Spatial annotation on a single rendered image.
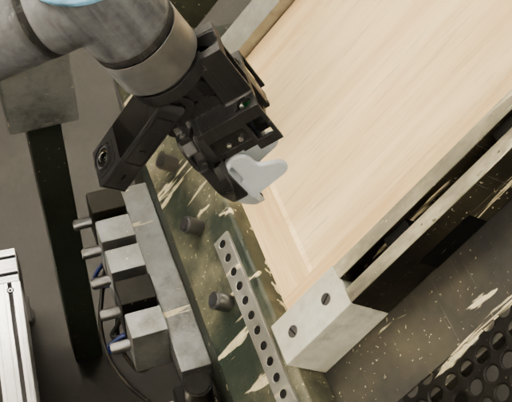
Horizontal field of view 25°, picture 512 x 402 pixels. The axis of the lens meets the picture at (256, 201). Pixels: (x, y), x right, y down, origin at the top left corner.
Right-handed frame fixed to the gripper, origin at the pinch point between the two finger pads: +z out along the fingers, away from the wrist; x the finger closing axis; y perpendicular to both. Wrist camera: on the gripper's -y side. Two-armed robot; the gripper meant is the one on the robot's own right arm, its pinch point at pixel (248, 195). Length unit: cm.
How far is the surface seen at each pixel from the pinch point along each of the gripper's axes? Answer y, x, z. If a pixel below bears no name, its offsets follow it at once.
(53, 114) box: -40, 71, 40
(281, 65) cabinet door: 1, 49, 34
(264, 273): -12.8, 20.7, 39.8
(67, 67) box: -32, 71, 33
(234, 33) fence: -4, 58, 33
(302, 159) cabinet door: -1.6, 32.5, 36.2
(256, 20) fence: 0, 56, 31
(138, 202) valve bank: -32, 51, 48
